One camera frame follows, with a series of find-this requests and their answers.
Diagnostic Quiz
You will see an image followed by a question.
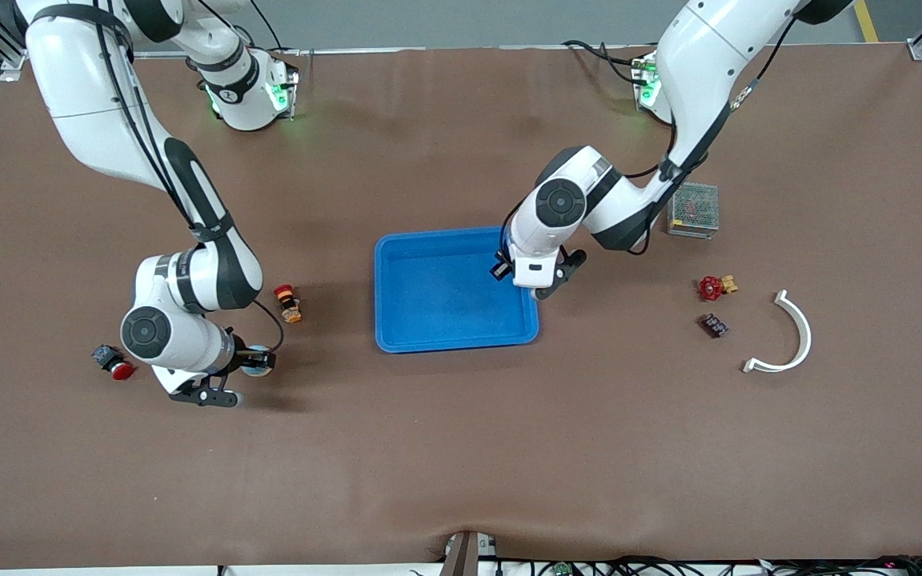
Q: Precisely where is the white curved plastic bracket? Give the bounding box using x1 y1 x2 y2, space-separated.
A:
742 290 813 374

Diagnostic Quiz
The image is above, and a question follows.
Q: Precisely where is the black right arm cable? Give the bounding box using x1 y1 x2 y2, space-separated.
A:
93 0 286 357

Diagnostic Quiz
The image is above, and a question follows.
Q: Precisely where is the blue plastic tray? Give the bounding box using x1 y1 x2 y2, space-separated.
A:
374 226 540 354

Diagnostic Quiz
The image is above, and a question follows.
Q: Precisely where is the metal mesh power supply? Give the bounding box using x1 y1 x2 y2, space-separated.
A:
667 182 720 240

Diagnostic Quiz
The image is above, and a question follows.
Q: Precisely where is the orange red push button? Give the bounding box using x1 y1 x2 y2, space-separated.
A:
273 284 304 324

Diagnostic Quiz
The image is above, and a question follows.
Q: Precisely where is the brass valve red handwheel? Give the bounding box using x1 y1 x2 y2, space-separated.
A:
698 274 739 302

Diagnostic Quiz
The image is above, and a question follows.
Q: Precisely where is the red mushroom button black body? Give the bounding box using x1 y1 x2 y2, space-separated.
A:
91 344 136 382

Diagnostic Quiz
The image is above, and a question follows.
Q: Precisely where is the brown table mat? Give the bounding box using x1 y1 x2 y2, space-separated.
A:
0 44 922 570

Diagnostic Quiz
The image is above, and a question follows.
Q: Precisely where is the thin black base cable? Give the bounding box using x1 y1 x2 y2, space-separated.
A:
562 38 654 87
247 0 290 54

